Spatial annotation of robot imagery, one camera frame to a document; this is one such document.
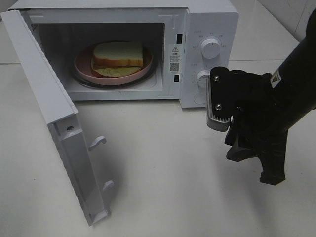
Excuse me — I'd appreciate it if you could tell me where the white upper power knob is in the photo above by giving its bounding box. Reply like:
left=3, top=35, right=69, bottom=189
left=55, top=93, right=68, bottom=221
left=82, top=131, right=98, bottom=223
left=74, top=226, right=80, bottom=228
left=200, top=36, right=221, bottom=59

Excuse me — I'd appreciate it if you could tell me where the white bread sandwich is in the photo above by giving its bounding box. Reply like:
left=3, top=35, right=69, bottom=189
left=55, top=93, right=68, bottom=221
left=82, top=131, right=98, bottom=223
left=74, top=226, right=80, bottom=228
left=93, top=42, right=144, bottom=67

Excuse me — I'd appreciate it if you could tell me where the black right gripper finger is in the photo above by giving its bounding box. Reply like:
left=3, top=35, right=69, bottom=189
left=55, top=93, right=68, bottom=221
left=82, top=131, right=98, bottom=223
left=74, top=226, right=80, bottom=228
left=258, top=131, right=288, bottom=185
left=226, top=138, right=257, bottom=162

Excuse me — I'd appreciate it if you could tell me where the white timer knob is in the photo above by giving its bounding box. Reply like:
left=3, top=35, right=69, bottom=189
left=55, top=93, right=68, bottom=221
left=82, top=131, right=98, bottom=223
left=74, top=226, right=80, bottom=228
left=197, top=70, right=210, bottom=90

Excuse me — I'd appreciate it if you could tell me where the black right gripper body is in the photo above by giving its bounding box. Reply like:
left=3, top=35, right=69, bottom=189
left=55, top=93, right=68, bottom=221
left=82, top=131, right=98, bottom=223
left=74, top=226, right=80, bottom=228
left=225, top=70, right=288, bottom=153

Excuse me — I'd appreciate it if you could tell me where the white warning label sticker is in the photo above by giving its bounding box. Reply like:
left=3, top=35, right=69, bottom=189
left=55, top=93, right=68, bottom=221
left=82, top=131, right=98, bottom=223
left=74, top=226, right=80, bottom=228
left=167, top=44, right=183, bottom=74

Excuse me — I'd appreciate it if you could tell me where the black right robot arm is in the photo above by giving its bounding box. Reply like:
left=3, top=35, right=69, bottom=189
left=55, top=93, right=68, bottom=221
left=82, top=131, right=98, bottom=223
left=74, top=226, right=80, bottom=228
left=225, top=11, right=316, bottom=185

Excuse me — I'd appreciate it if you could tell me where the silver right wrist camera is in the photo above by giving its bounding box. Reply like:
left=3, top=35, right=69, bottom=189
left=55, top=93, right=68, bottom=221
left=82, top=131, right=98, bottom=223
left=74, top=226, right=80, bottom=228
left=206, top=67, right=233, bottom=132

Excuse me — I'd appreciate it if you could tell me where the white microwave oven body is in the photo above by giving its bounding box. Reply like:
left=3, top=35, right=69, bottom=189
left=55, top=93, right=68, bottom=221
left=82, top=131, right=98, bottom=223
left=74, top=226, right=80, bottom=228
left=7, top=0, right=238, bottom=108

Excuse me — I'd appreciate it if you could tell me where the white microwave door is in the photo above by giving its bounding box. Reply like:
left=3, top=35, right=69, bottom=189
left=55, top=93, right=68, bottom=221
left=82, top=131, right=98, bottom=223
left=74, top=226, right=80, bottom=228
left=1, top=10, right=113, bottom=226

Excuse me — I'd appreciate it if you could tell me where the white adjacent table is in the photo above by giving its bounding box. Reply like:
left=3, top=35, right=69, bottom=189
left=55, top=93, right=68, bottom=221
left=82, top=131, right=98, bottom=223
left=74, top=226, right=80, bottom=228
left=228, top=0, right=312, bottom=61

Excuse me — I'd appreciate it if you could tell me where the pink round plate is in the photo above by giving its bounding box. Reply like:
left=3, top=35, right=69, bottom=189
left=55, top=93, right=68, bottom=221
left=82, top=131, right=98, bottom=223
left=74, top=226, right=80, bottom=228
left=74, top=46, right=154, bottom=86

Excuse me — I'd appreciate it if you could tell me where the round white door button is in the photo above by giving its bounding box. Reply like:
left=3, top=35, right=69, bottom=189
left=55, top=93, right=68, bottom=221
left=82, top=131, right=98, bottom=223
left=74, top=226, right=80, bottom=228
left=194, top=93, right=206, bottom=105

